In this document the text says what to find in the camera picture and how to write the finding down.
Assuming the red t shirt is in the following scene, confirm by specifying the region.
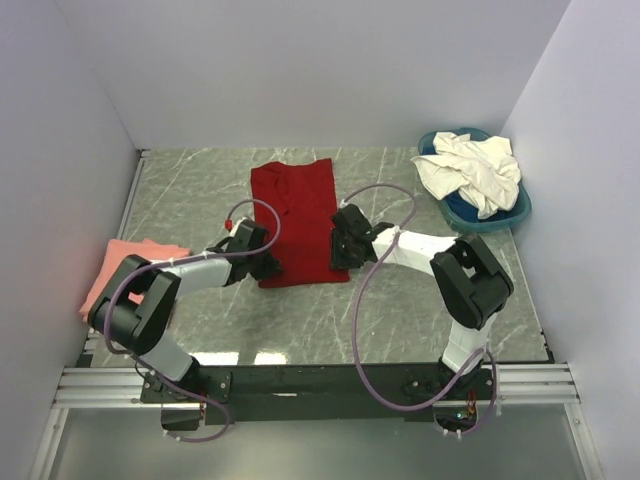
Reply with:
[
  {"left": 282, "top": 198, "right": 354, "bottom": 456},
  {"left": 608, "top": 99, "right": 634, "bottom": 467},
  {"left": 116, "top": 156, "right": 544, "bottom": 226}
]
[{"left": 250, "top": 158, "right": 350, "bottom": 289}]

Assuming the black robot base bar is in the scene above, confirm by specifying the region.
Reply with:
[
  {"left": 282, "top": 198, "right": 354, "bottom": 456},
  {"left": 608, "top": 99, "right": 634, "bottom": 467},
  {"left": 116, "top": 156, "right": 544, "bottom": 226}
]
[{"left": 140, "top": 363, "right": 493, "bottom": 431}]

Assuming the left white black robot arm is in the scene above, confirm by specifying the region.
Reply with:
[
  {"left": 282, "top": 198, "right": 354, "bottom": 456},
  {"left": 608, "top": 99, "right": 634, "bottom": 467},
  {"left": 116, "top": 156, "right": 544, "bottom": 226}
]
[{"left": 87, "top": 219, "right": 282, "bottom": 402}]

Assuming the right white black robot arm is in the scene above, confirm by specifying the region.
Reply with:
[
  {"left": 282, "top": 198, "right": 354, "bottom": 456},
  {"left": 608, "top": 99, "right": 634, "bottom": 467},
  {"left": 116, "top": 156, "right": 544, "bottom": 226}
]
[{"left": 330, "top": 204, "right": 514, "bottom": 399}]

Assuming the teal plastic laundry basket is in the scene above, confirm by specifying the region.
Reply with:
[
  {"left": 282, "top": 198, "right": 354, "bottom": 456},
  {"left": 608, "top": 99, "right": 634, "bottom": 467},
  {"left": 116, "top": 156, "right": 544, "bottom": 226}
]
[{"left": 418, "top": 127, "right": 532, "bottom": 233}]

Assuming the blue t shirt in basket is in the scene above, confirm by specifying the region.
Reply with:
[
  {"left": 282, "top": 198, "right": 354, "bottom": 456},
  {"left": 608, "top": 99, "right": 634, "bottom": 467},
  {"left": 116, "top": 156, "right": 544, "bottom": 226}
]
[{"left": 444, "top": 192, "right": 513, "bottom": 223}]

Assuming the folded pink t shirt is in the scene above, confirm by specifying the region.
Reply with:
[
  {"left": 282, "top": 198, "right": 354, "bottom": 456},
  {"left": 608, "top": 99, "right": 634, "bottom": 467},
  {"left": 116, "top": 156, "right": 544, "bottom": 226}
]
[{"left": 79, "top": 238, "right": 191, "bottom": 322}]

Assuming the white crumpled t shirt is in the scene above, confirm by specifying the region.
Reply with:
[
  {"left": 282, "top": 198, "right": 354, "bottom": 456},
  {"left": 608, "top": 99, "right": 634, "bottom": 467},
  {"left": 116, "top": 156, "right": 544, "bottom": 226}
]
[{"left": 411, "top": 132, "right": 522, "bottom": 220}]

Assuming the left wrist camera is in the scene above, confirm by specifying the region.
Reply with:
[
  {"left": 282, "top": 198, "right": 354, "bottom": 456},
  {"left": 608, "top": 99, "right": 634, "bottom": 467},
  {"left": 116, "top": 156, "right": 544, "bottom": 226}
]
[{"left": 224, "top": 217, "right": 247, "bottom": 236}]

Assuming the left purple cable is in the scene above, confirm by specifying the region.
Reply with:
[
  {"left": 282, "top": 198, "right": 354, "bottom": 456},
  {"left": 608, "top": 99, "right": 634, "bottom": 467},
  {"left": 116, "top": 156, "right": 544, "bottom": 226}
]
[{"left": 102, "top": 199, "right": 282, "bottom": 444}]

